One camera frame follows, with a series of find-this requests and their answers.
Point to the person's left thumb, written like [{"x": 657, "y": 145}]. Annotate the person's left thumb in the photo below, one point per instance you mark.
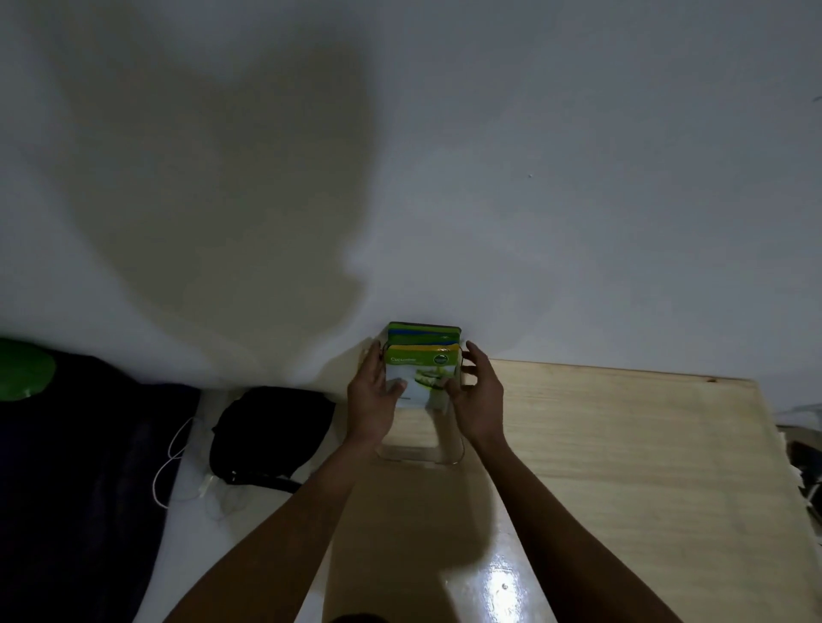
[{"x": 396, "y": 387}]

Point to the white and green carton box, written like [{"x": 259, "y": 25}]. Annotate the white and green carton box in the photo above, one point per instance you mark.
[{"x": 420, "y": 375}]

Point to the person's right forearm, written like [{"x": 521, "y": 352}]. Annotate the person's right forearm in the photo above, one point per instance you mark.
[{"x": 565, "y": 545}]

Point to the person's right thumb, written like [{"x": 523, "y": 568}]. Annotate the person's right thumb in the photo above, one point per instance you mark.
[{"x": 453, "y": 391}]

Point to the person's right hand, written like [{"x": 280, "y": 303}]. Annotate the person's right hand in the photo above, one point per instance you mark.
[{"x": 478, "y": 411}]

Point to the green round object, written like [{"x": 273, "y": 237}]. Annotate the green round object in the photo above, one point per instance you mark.
[{"x": 22, "y": 369}]

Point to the black bag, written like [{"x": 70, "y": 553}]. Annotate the black bag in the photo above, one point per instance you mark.
[{"x": 270, "y": 433}]

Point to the white and black clutter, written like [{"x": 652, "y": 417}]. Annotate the white and black clutter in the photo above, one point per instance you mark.
[{"x": 803, "y": 462}]

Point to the person's left forearm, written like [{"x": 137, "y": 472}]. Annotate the person's left forearm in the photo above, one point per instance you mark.
[{"x": 282, "y": 533}]

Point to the dark cloth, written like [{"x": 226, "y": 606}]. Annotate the dark cloth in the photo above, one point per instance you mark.
[{"x": 77, "y": 488}]

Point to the green and blue carton box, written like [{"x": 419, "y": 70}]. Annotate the green and blue carton box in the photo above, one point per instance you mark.
[{"x": 424, "y": 334}]

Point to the clear acrylic holder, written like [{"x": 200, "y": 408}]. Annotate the clear acrylic holder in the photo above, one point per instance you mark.
[{"x": 420, "y": 443}]

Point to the person's left hand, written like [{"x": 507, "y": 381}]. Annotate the person's left hand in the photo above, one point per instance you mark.
[{"x": 367, "y": 401}]

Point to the person's right middle finger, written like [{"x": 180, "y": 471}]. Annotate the person's right middle finger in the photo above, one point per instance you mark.
[{"x": 469, "y": 370}]

